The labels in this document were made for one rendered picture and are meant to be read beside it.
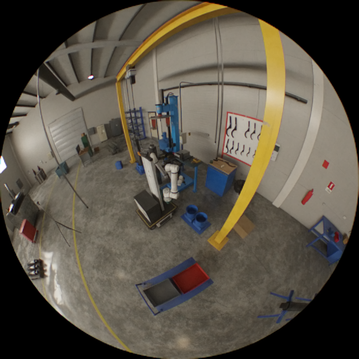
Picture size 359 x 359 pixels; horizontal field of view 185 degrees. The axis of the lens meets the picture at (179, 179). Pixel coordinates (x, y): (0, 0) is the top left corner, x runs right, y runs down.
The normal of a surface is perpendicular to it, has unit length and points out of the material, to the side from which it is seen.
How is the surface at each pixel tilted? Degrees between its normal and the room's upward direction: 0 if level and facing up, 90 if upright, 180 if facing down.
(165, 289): 0
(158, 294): 0
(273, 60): 90
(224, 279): 0
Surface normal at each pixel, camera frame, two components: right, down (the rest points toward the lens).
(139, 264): -0.04, -0.77
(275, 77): -0.76, 0.44
